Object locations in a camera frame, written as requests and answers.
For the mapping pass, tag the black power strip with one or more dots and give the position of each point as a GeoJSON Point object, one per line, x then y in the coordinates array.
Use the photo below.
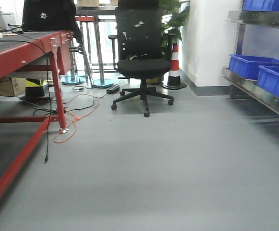
{"type": "Point", "coordinates": [113, 89]}

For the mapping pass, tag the black office chair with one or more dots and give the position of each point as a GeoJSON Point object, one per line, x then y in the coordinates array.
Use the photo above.
{"type": "Point", "coordinates": [139, 26]}

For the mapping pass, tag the chrome stanchion base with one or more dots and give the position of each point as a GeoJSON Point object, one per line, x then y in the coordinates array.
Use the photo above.
{"type": "Point", "coordinates": [101, 82]}

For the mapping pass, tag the cardboard box under workbench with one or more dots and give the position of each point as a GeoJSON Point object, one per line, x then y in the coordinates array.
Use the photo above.
{"type": "Point", "coordinates": [12, 86]}

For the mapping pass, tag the blue plastic bin front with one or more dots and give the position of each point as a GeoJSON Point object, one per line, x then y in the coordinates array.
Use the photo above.
{"type": "Point", "coordinates": [268, 79]}

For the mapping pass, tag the blue plastic bin top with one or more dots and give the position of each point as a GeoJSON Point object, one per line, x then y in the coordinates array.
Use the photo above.
{"type": "Point", "coordinates": [261, 5]}

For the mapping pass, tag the orange white traffic cone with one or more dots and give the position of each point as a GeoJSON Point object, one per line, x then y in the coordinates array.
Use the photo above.
{"type": "Point", "coordinates": [174, 81]}

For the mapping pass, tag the black bag on workbench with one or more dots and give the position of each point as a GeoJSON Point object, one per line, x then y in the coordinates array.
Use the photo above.
{"type": "Point", "coordinates": [50, 15]}

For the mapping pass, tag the steel flow rack shelf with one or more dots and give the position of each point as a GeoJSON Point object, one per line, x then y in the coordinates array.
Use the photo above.
{"type": "Point", "coordinates": [257, 18]}

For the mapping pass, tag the green potted plant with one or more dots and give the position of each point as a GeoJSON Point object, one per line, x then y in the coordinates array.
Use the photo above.
{"type": "Point", "coordinates": [174, 15]}

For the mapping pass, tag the yellow black floor stand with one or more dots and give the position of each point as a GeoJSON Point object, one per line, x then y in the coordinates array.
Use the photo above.
{"type": "Point", "coordinates": [37, 90]}

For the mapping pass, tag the blue plastic bin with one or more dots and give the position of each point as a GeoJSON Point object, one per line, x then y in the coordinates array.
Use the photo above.
{"type": "Point", "coordinates": [248, 66]}
{"type": "Point", "coordinates": [268, 79]}
{"type": "Point", "coordinates": [261, 5]}

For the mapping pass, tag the blue plastic bin rear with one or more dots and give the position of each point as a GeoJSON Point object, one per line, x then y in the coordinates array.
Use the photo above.
{"type": "Point", "coordinates": [248, 66]}

